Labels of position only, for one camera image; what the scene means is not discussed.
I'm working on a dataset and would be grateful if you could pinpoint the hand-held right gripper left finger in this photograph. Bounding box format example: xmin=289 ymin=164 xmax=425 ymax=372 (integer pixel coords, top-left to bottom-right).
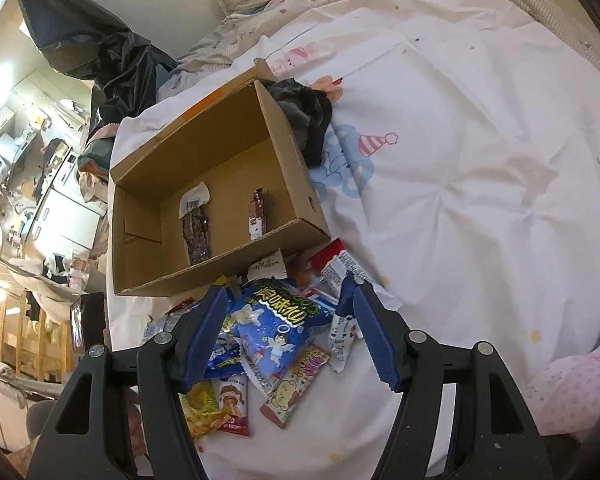
xmin=27 ymin=285 xmax=231 ymax=480

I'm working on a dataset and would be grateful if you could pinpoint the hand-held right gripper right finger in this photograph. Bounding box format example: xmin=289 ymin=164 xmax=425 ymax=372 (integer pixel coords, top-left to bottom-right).
xmin=337 ymin=277 xmax=553 ymax=480

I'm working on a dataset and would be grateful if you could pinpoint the blue yellow cartoon snack packet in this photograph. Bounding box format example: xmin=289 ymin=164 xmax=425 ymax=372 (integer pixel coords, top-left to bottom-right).
xmin=202 ymin=325 xmax=246 ymax=381

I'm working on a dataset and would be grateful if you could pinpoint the yellow chips packet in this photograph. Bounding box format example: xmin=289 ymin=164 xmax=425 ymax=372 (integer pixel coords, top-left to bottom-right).
xmin=180 ymin=380 xmax=223 ymax=443

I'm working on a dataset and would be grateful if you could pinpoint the beige knitted blanket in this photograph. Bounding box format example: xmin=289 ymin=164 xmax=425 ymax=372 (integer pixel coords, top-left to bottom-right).
xmin=475 ymin=0 xmax=600 ymax=81

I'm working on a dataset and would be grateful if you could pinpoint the wooden rack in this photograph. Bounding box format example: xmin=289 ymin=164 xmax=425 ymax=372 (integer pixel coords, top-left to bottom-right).
xmin=0 ymin=255 xmax=81 ymax=381

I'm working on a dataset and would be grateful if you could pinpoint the silver ribbed hose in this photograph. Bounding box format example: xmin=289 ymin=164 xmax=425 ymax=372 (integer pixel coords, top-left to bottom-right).
xmin=0 ymin=362 xmax=56 ymax=401

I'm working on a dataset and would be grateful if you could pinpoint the blue angel print snack packet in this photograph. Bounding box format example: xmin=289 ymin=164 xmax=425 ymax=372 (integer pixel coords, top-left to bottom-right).
xmin=230 ymin=277 xmax=333 ymax=393

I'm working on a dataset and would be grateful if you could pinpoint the teal orange bag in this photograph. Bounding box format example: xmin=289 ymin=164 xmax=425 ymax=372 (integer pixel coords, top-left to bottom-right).
xmin=77 ymin=137 xmax=113 ymax=176

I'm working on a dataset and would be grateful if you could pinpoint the dark grey cloth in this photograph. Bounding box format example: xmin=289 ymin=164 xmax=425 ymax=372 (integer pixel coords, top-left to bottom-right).
xmin=267 ymin=78 xmax=335 ymax=168

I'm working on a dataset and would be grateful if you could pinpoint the pink dotted quilt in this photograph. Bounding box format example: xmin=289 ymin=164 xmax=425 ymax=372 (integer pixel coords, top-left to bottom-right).
xmin=525 ymin=340 xmax=600 ymax=436

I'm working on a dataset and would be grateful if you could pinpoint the silver snack packet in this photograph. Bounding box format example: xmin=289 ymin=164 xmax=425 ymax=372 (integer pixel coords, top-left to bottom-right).
xmin=142 ymin=312 xmax=181 ymax=346

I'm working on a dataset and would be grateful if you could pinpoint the pink candy packet yellow dog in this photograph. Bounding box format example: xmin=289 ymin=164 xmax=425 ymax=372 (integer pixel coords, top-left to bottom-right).
xmin=259 ymin=342 xmax=331 ymax=429

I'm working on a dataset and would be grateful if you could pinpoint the black plastic bag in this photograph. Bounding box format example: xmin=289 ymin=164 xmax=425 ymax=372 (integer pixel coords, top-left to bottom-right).
xmin=15 ymin=0 xmax=178 ymax=131

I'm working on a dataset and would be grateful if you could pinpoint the small white barcode packet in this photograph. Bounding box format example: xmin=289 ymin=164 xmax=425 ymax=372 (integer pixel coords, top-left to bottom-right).
xmin=246 ymin=249 xmax=287 ymax=281

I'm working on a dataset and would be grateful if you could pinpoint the white kitchen cabinet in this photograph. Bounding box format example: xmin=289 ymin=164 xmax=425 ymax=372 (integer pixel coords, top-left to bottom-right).
xmin=27 ymin=145 xmax=108 ymax=256

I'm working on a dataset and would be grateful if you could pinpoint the red white snack packet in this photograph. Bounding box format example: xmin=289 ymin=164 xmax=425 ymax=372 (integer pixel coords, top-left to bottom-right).
xmin=305 ymin=238 xmax=376 ymax=296

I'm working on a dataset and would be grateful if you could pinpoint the brown cardboard box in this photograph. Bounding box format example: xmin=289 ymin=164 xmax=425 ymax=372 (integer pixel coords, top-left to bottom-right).
xmin=109 ymin=57 xmax=331 ymax=297

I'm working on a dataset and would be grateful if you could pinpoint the crumpled dotted quilt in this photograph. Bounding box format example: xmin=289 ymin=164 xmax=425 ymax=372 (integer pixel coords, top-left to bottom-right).
xmin=157 ymin=0 xmax=411 ymax=96

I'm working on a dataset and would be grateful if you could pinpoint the brown chocolate bar packet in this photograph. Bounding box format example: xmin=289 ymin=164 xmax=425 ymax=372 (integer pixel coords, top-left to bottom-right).
xmin=247 ymin=187 xmax=270 ymax=241

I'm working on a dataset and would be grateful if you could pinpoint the red rice cake packet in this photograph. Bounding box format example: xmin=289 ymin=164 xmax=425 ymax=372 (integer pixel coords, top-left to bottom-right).
xmin=215 ymin=372 xmax=251 ymax=437

